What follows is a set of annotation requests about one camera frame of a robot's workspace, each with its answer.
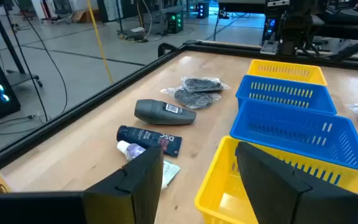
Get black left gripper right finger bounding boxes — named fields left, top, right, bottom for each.
left=235, top=141, right=357, bottom=224

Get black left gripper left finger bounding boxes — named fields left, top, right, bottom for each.
left=84, top=144, right=165, bottom=224

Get clear tube with white cap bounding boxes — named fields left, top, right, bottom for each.
left=116, top=140, right=181, bottom=190

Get navy shave butter tube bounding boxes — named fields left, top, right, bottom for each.
left=116, top=125, right=183, bottom=157

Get grey roll-on deodorant bottle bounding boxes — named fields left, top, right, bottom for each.
left=134, top=99, right=197, bottom=126

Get yellow plastic basket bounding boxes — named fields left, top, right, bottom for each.
left=247, top=58, right=328, bottom=87
left=194, top=135, right=358, bottom=224

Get blue plastic basket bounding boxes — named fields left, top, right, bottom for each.
left=229, top=99, right=358, bottom=173
left=235, top=74, right=337, bottom=116

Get black table clamp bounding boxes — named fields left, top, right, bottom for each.
left=157, top=42, right=178, bottom=58

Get black controller box blue light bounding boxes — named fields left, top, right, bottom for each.
left=262, top=15, right=278, bottom=43

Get black rig beam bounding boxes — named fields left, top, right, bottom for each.
left=328, top=30, right=358, bottom=62

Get black computer tower green lights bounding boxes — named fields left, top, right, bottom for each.
left=166, top=11, right=185, bottom=34

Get cardboard box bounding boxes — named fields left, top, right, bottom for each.
left=71, top=9, right=101, bottom=24

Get black keyboard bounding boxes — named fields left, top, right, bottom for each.
left=326, top=7, right=358, bottom=26

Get office chair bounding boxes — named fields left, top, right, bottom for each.
left=48, top=0, right=74, bottom=25

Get black wheeled stand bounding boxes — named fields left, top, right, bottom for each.
left=0, top=0, right=43, bottom=88

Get yellow hanging cable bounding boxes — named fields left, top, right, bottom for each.
left=86, top=0, right=114, bottom=85

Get black floor cable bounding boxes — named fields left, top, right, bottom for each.
left=12, top=0, right=69, bottom=118

